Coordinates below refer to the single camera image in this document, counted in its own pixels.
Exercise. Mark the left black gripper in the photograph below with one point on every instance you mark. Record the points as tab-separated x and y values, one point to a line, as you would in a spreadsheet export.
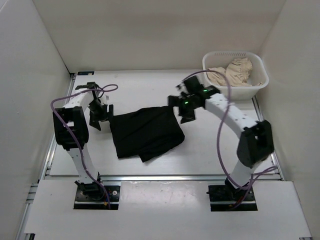
94	120

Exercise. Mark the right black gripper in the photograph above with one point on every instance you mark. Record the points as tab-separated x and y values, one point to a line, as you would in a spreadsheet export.
175	101

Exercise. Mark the black trousers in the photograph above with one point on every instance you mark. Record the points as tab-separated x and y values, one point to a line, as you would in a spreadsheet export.
147	133

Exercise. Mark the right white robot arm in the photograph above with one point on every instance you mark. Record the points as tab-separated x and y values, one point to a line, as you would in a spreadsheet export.
255	137

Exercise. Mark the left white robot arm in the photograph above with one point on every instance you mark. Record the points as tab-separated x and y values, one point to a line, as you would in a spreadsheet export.
71	117

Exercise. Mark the small dark label tag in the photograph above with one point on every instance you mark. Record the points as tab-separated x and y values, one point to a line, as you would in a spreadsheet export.
85	73

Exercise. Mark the beige garment in basket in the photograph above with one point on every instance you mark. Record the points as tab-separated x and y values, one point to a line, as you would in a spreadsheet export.
237	73

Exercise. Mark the white plastic basket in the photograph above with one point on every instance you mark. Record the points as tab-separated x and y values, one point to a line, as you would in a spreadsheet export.
258	78

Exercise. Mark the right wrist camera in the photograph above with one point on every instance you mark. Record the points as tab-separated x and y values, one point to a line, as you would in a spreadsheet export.
190	85

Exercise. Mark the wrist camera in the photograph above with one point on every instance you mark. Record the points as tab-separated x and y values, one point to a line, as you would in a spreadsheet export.
89	86
190	85

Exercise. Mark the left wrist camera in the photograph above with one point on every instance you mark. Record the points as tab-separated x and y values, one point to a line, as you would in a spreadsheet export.
89	86

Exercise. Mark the aluminium front rail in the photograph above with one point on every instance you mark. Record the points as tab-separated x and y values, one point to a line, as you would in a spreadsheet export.
166	178

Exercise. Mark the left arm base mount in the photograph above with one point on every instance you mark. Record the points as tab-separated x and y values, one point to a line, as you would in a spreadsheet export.
92	197

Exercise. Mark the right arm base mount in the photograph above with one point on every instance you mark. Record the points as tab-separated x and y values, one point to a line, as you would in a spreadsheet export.
222	200

